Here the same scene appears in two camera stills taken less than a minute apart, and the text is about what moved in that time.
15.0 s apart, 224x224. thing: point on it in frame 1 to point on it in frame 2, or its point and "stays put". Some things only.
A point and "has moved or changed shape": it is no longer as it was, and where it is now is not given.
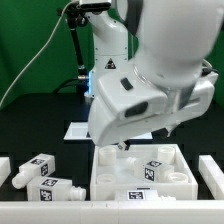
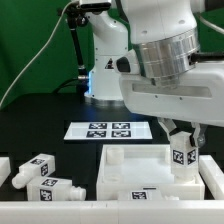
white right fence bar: x=212 y=175 stays put
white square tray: x=111 y=173 has moved or changed shape
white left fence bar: x=5 y=169 stays put
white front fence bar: x=112 y=212 stays put
